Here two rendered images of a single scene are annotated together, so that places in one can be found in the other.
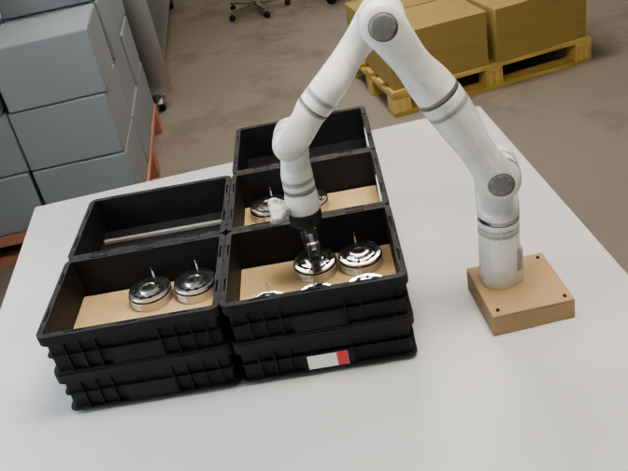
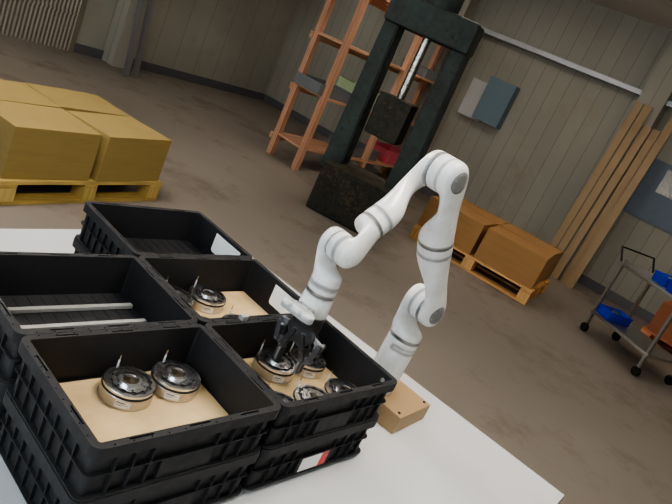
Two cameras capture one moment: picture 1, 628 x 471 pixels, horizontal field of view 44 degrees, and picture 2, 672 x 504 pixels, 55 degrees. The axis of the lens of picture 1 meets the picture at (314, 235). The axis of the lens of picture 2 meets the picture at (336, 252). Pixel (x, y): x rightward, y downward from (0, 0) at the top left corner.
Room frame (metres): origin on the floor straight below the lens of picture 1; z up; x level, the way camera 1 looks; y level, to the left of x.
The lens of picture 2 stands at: (0.73, 1.18, 1.61)
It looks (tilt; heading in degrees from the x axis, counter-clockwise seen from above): 17 degrees down; 303
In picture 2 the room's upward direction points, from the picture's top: 25 degrees clockwise
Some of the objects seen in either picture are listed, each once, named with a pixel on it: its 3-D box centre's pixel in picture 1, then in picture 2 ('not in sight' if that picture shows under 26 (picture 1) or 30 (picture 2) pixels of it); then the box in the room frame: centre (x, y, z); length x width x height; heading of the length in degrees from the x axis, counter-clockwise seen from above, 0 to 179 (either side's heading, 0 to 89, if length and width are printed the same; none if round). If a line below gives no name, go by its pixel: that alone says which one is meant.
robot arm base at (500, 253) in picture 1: (498, 247); (390, 361); (1.42, -0.41, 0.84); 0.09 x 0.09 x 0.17; 0
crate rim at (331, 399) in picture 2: (310, 256); (303, 358); (1.44, 0.02, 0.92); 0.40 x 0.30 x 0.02; 86
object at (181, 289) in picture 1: (194, 280); (176, 375); (1.52, 0.30, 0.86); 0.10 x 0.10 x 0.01
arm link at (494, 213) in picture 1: (497, 187); (416, 315); (1.42, -0.41, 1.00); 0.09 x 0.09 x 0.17; 81
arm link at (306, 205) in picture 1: (292, 198); (312, 301); (1.47, 0.03, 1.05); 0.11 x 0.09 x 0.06; 94
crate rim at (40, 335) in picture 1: (137, 286); (157, 379); (1.46, 0.42, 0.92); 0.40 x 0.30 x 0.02; 86
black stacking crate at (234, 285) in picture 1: (314, 274); (295, 375); (1.44, 0.02, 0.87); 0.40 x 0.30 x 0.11; 86
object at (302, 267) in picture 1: (314, 260); (276, 361); (1.51, 0.01, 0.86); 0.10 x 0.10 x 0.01
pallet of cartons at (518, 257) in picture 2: not in sight; (487, 245); (3.18, -5.32, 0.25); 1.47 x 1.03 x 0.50; 2
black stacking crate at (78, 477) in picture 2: (144, 304); (148, 401); (1.46, 0.42, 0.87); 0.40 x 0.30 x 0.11; 86
